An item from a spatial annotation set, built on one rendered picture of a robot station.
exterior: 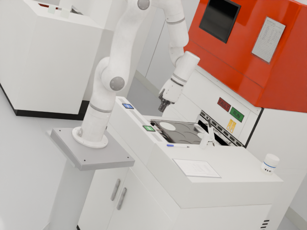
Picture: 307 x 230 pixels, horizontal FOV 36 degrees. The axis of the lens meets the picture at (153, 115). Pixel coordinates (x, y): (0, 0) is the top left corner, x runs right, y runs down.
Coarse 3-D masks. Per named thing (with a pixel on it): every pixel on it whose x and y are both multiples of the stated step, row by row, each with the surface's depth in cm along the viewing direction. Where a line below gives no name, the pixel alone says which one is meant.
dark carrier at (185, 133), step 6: (156, 120) 281; (180, 126) 286; (186, 126) 289; (192, 126) 292; (198, 126) 296; (168, 132) 270; (174, 132) 274; (180, 132) 277; (186, 132) 280; (192, 132) 283; (198, 132) 286; (204, 132) 290; (174, 138) 265; (180, 138) 269; (186, 138) 271; (192, 138) 275; (198, 138) 278; (198, 144) 270
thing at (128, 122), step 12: (120, 108) 267; (120, 120) 266; (132, 120) 255; (144, 120) 259; (120, 132) 265; (132, 132) 254; (144, 132) 244; (156, 132) 249; (132, 144) 253; (144, 144) 244; (144, 156) 243
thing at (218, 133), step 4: (200, 116) 303; (196, 120) 305; (200, 120) 305; (204, 120) 299; (216, 128) 291; (216, 132) 289; (220, 132) 287; (220, 136) 286; (224, 136) 283; (224, 140) 283; (228, 140) 280; (228, 144) 280; (232, 144) 277
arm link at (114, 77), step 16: (128, 0) 204; (144, 0) 200; (128, 16) 206; (144, 16) 206; (128, 32) 211; (112, 48) 215; (128, 48) 215; (112, 64) 214; (128, 64) 218; (112, 80) 215
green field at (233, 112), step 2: (232, 108) 281; (232, 110) 280; (234, 110) 279; (236, 110) 278; (230, 112) 282; (232, 112) 280; (234, 112) 279; (236, 112) 277; (238, 112) 276; (232, 114) 280; (234, 114) 279; (236, 114) 277; (238, 114) 276; (240, 114) 275; (234, 116) 278; (236, 116) 277; (238, 116) 276; (240, 116) 274; (242, 116) 273; (238, 118) 276; (240, 118) 274; (242, 118) 273; (240, 120) 274
